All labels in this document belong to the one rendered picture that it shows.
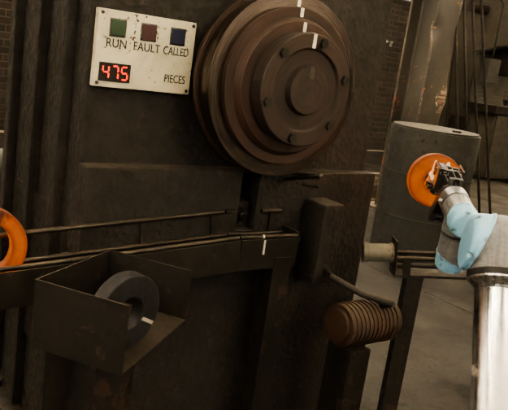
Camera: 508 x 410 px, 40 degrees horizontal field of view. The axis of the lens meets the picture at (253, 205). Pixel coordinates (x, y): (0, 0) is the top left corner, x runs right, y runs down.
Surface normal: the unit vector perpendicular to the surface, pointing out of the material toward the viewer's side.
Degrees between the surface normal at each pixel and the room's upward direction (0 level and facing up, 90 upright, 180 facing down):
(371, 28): 90
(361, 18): 90
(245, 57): 71
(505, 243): 63
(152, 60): 90
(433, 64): 90
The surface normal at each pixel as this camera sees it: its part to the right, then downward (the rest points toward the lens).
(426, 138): -0.40, 0.14
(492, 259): -0.41, -0.31
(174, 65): 0.56, 0.25
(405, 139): -0.77, 0.03
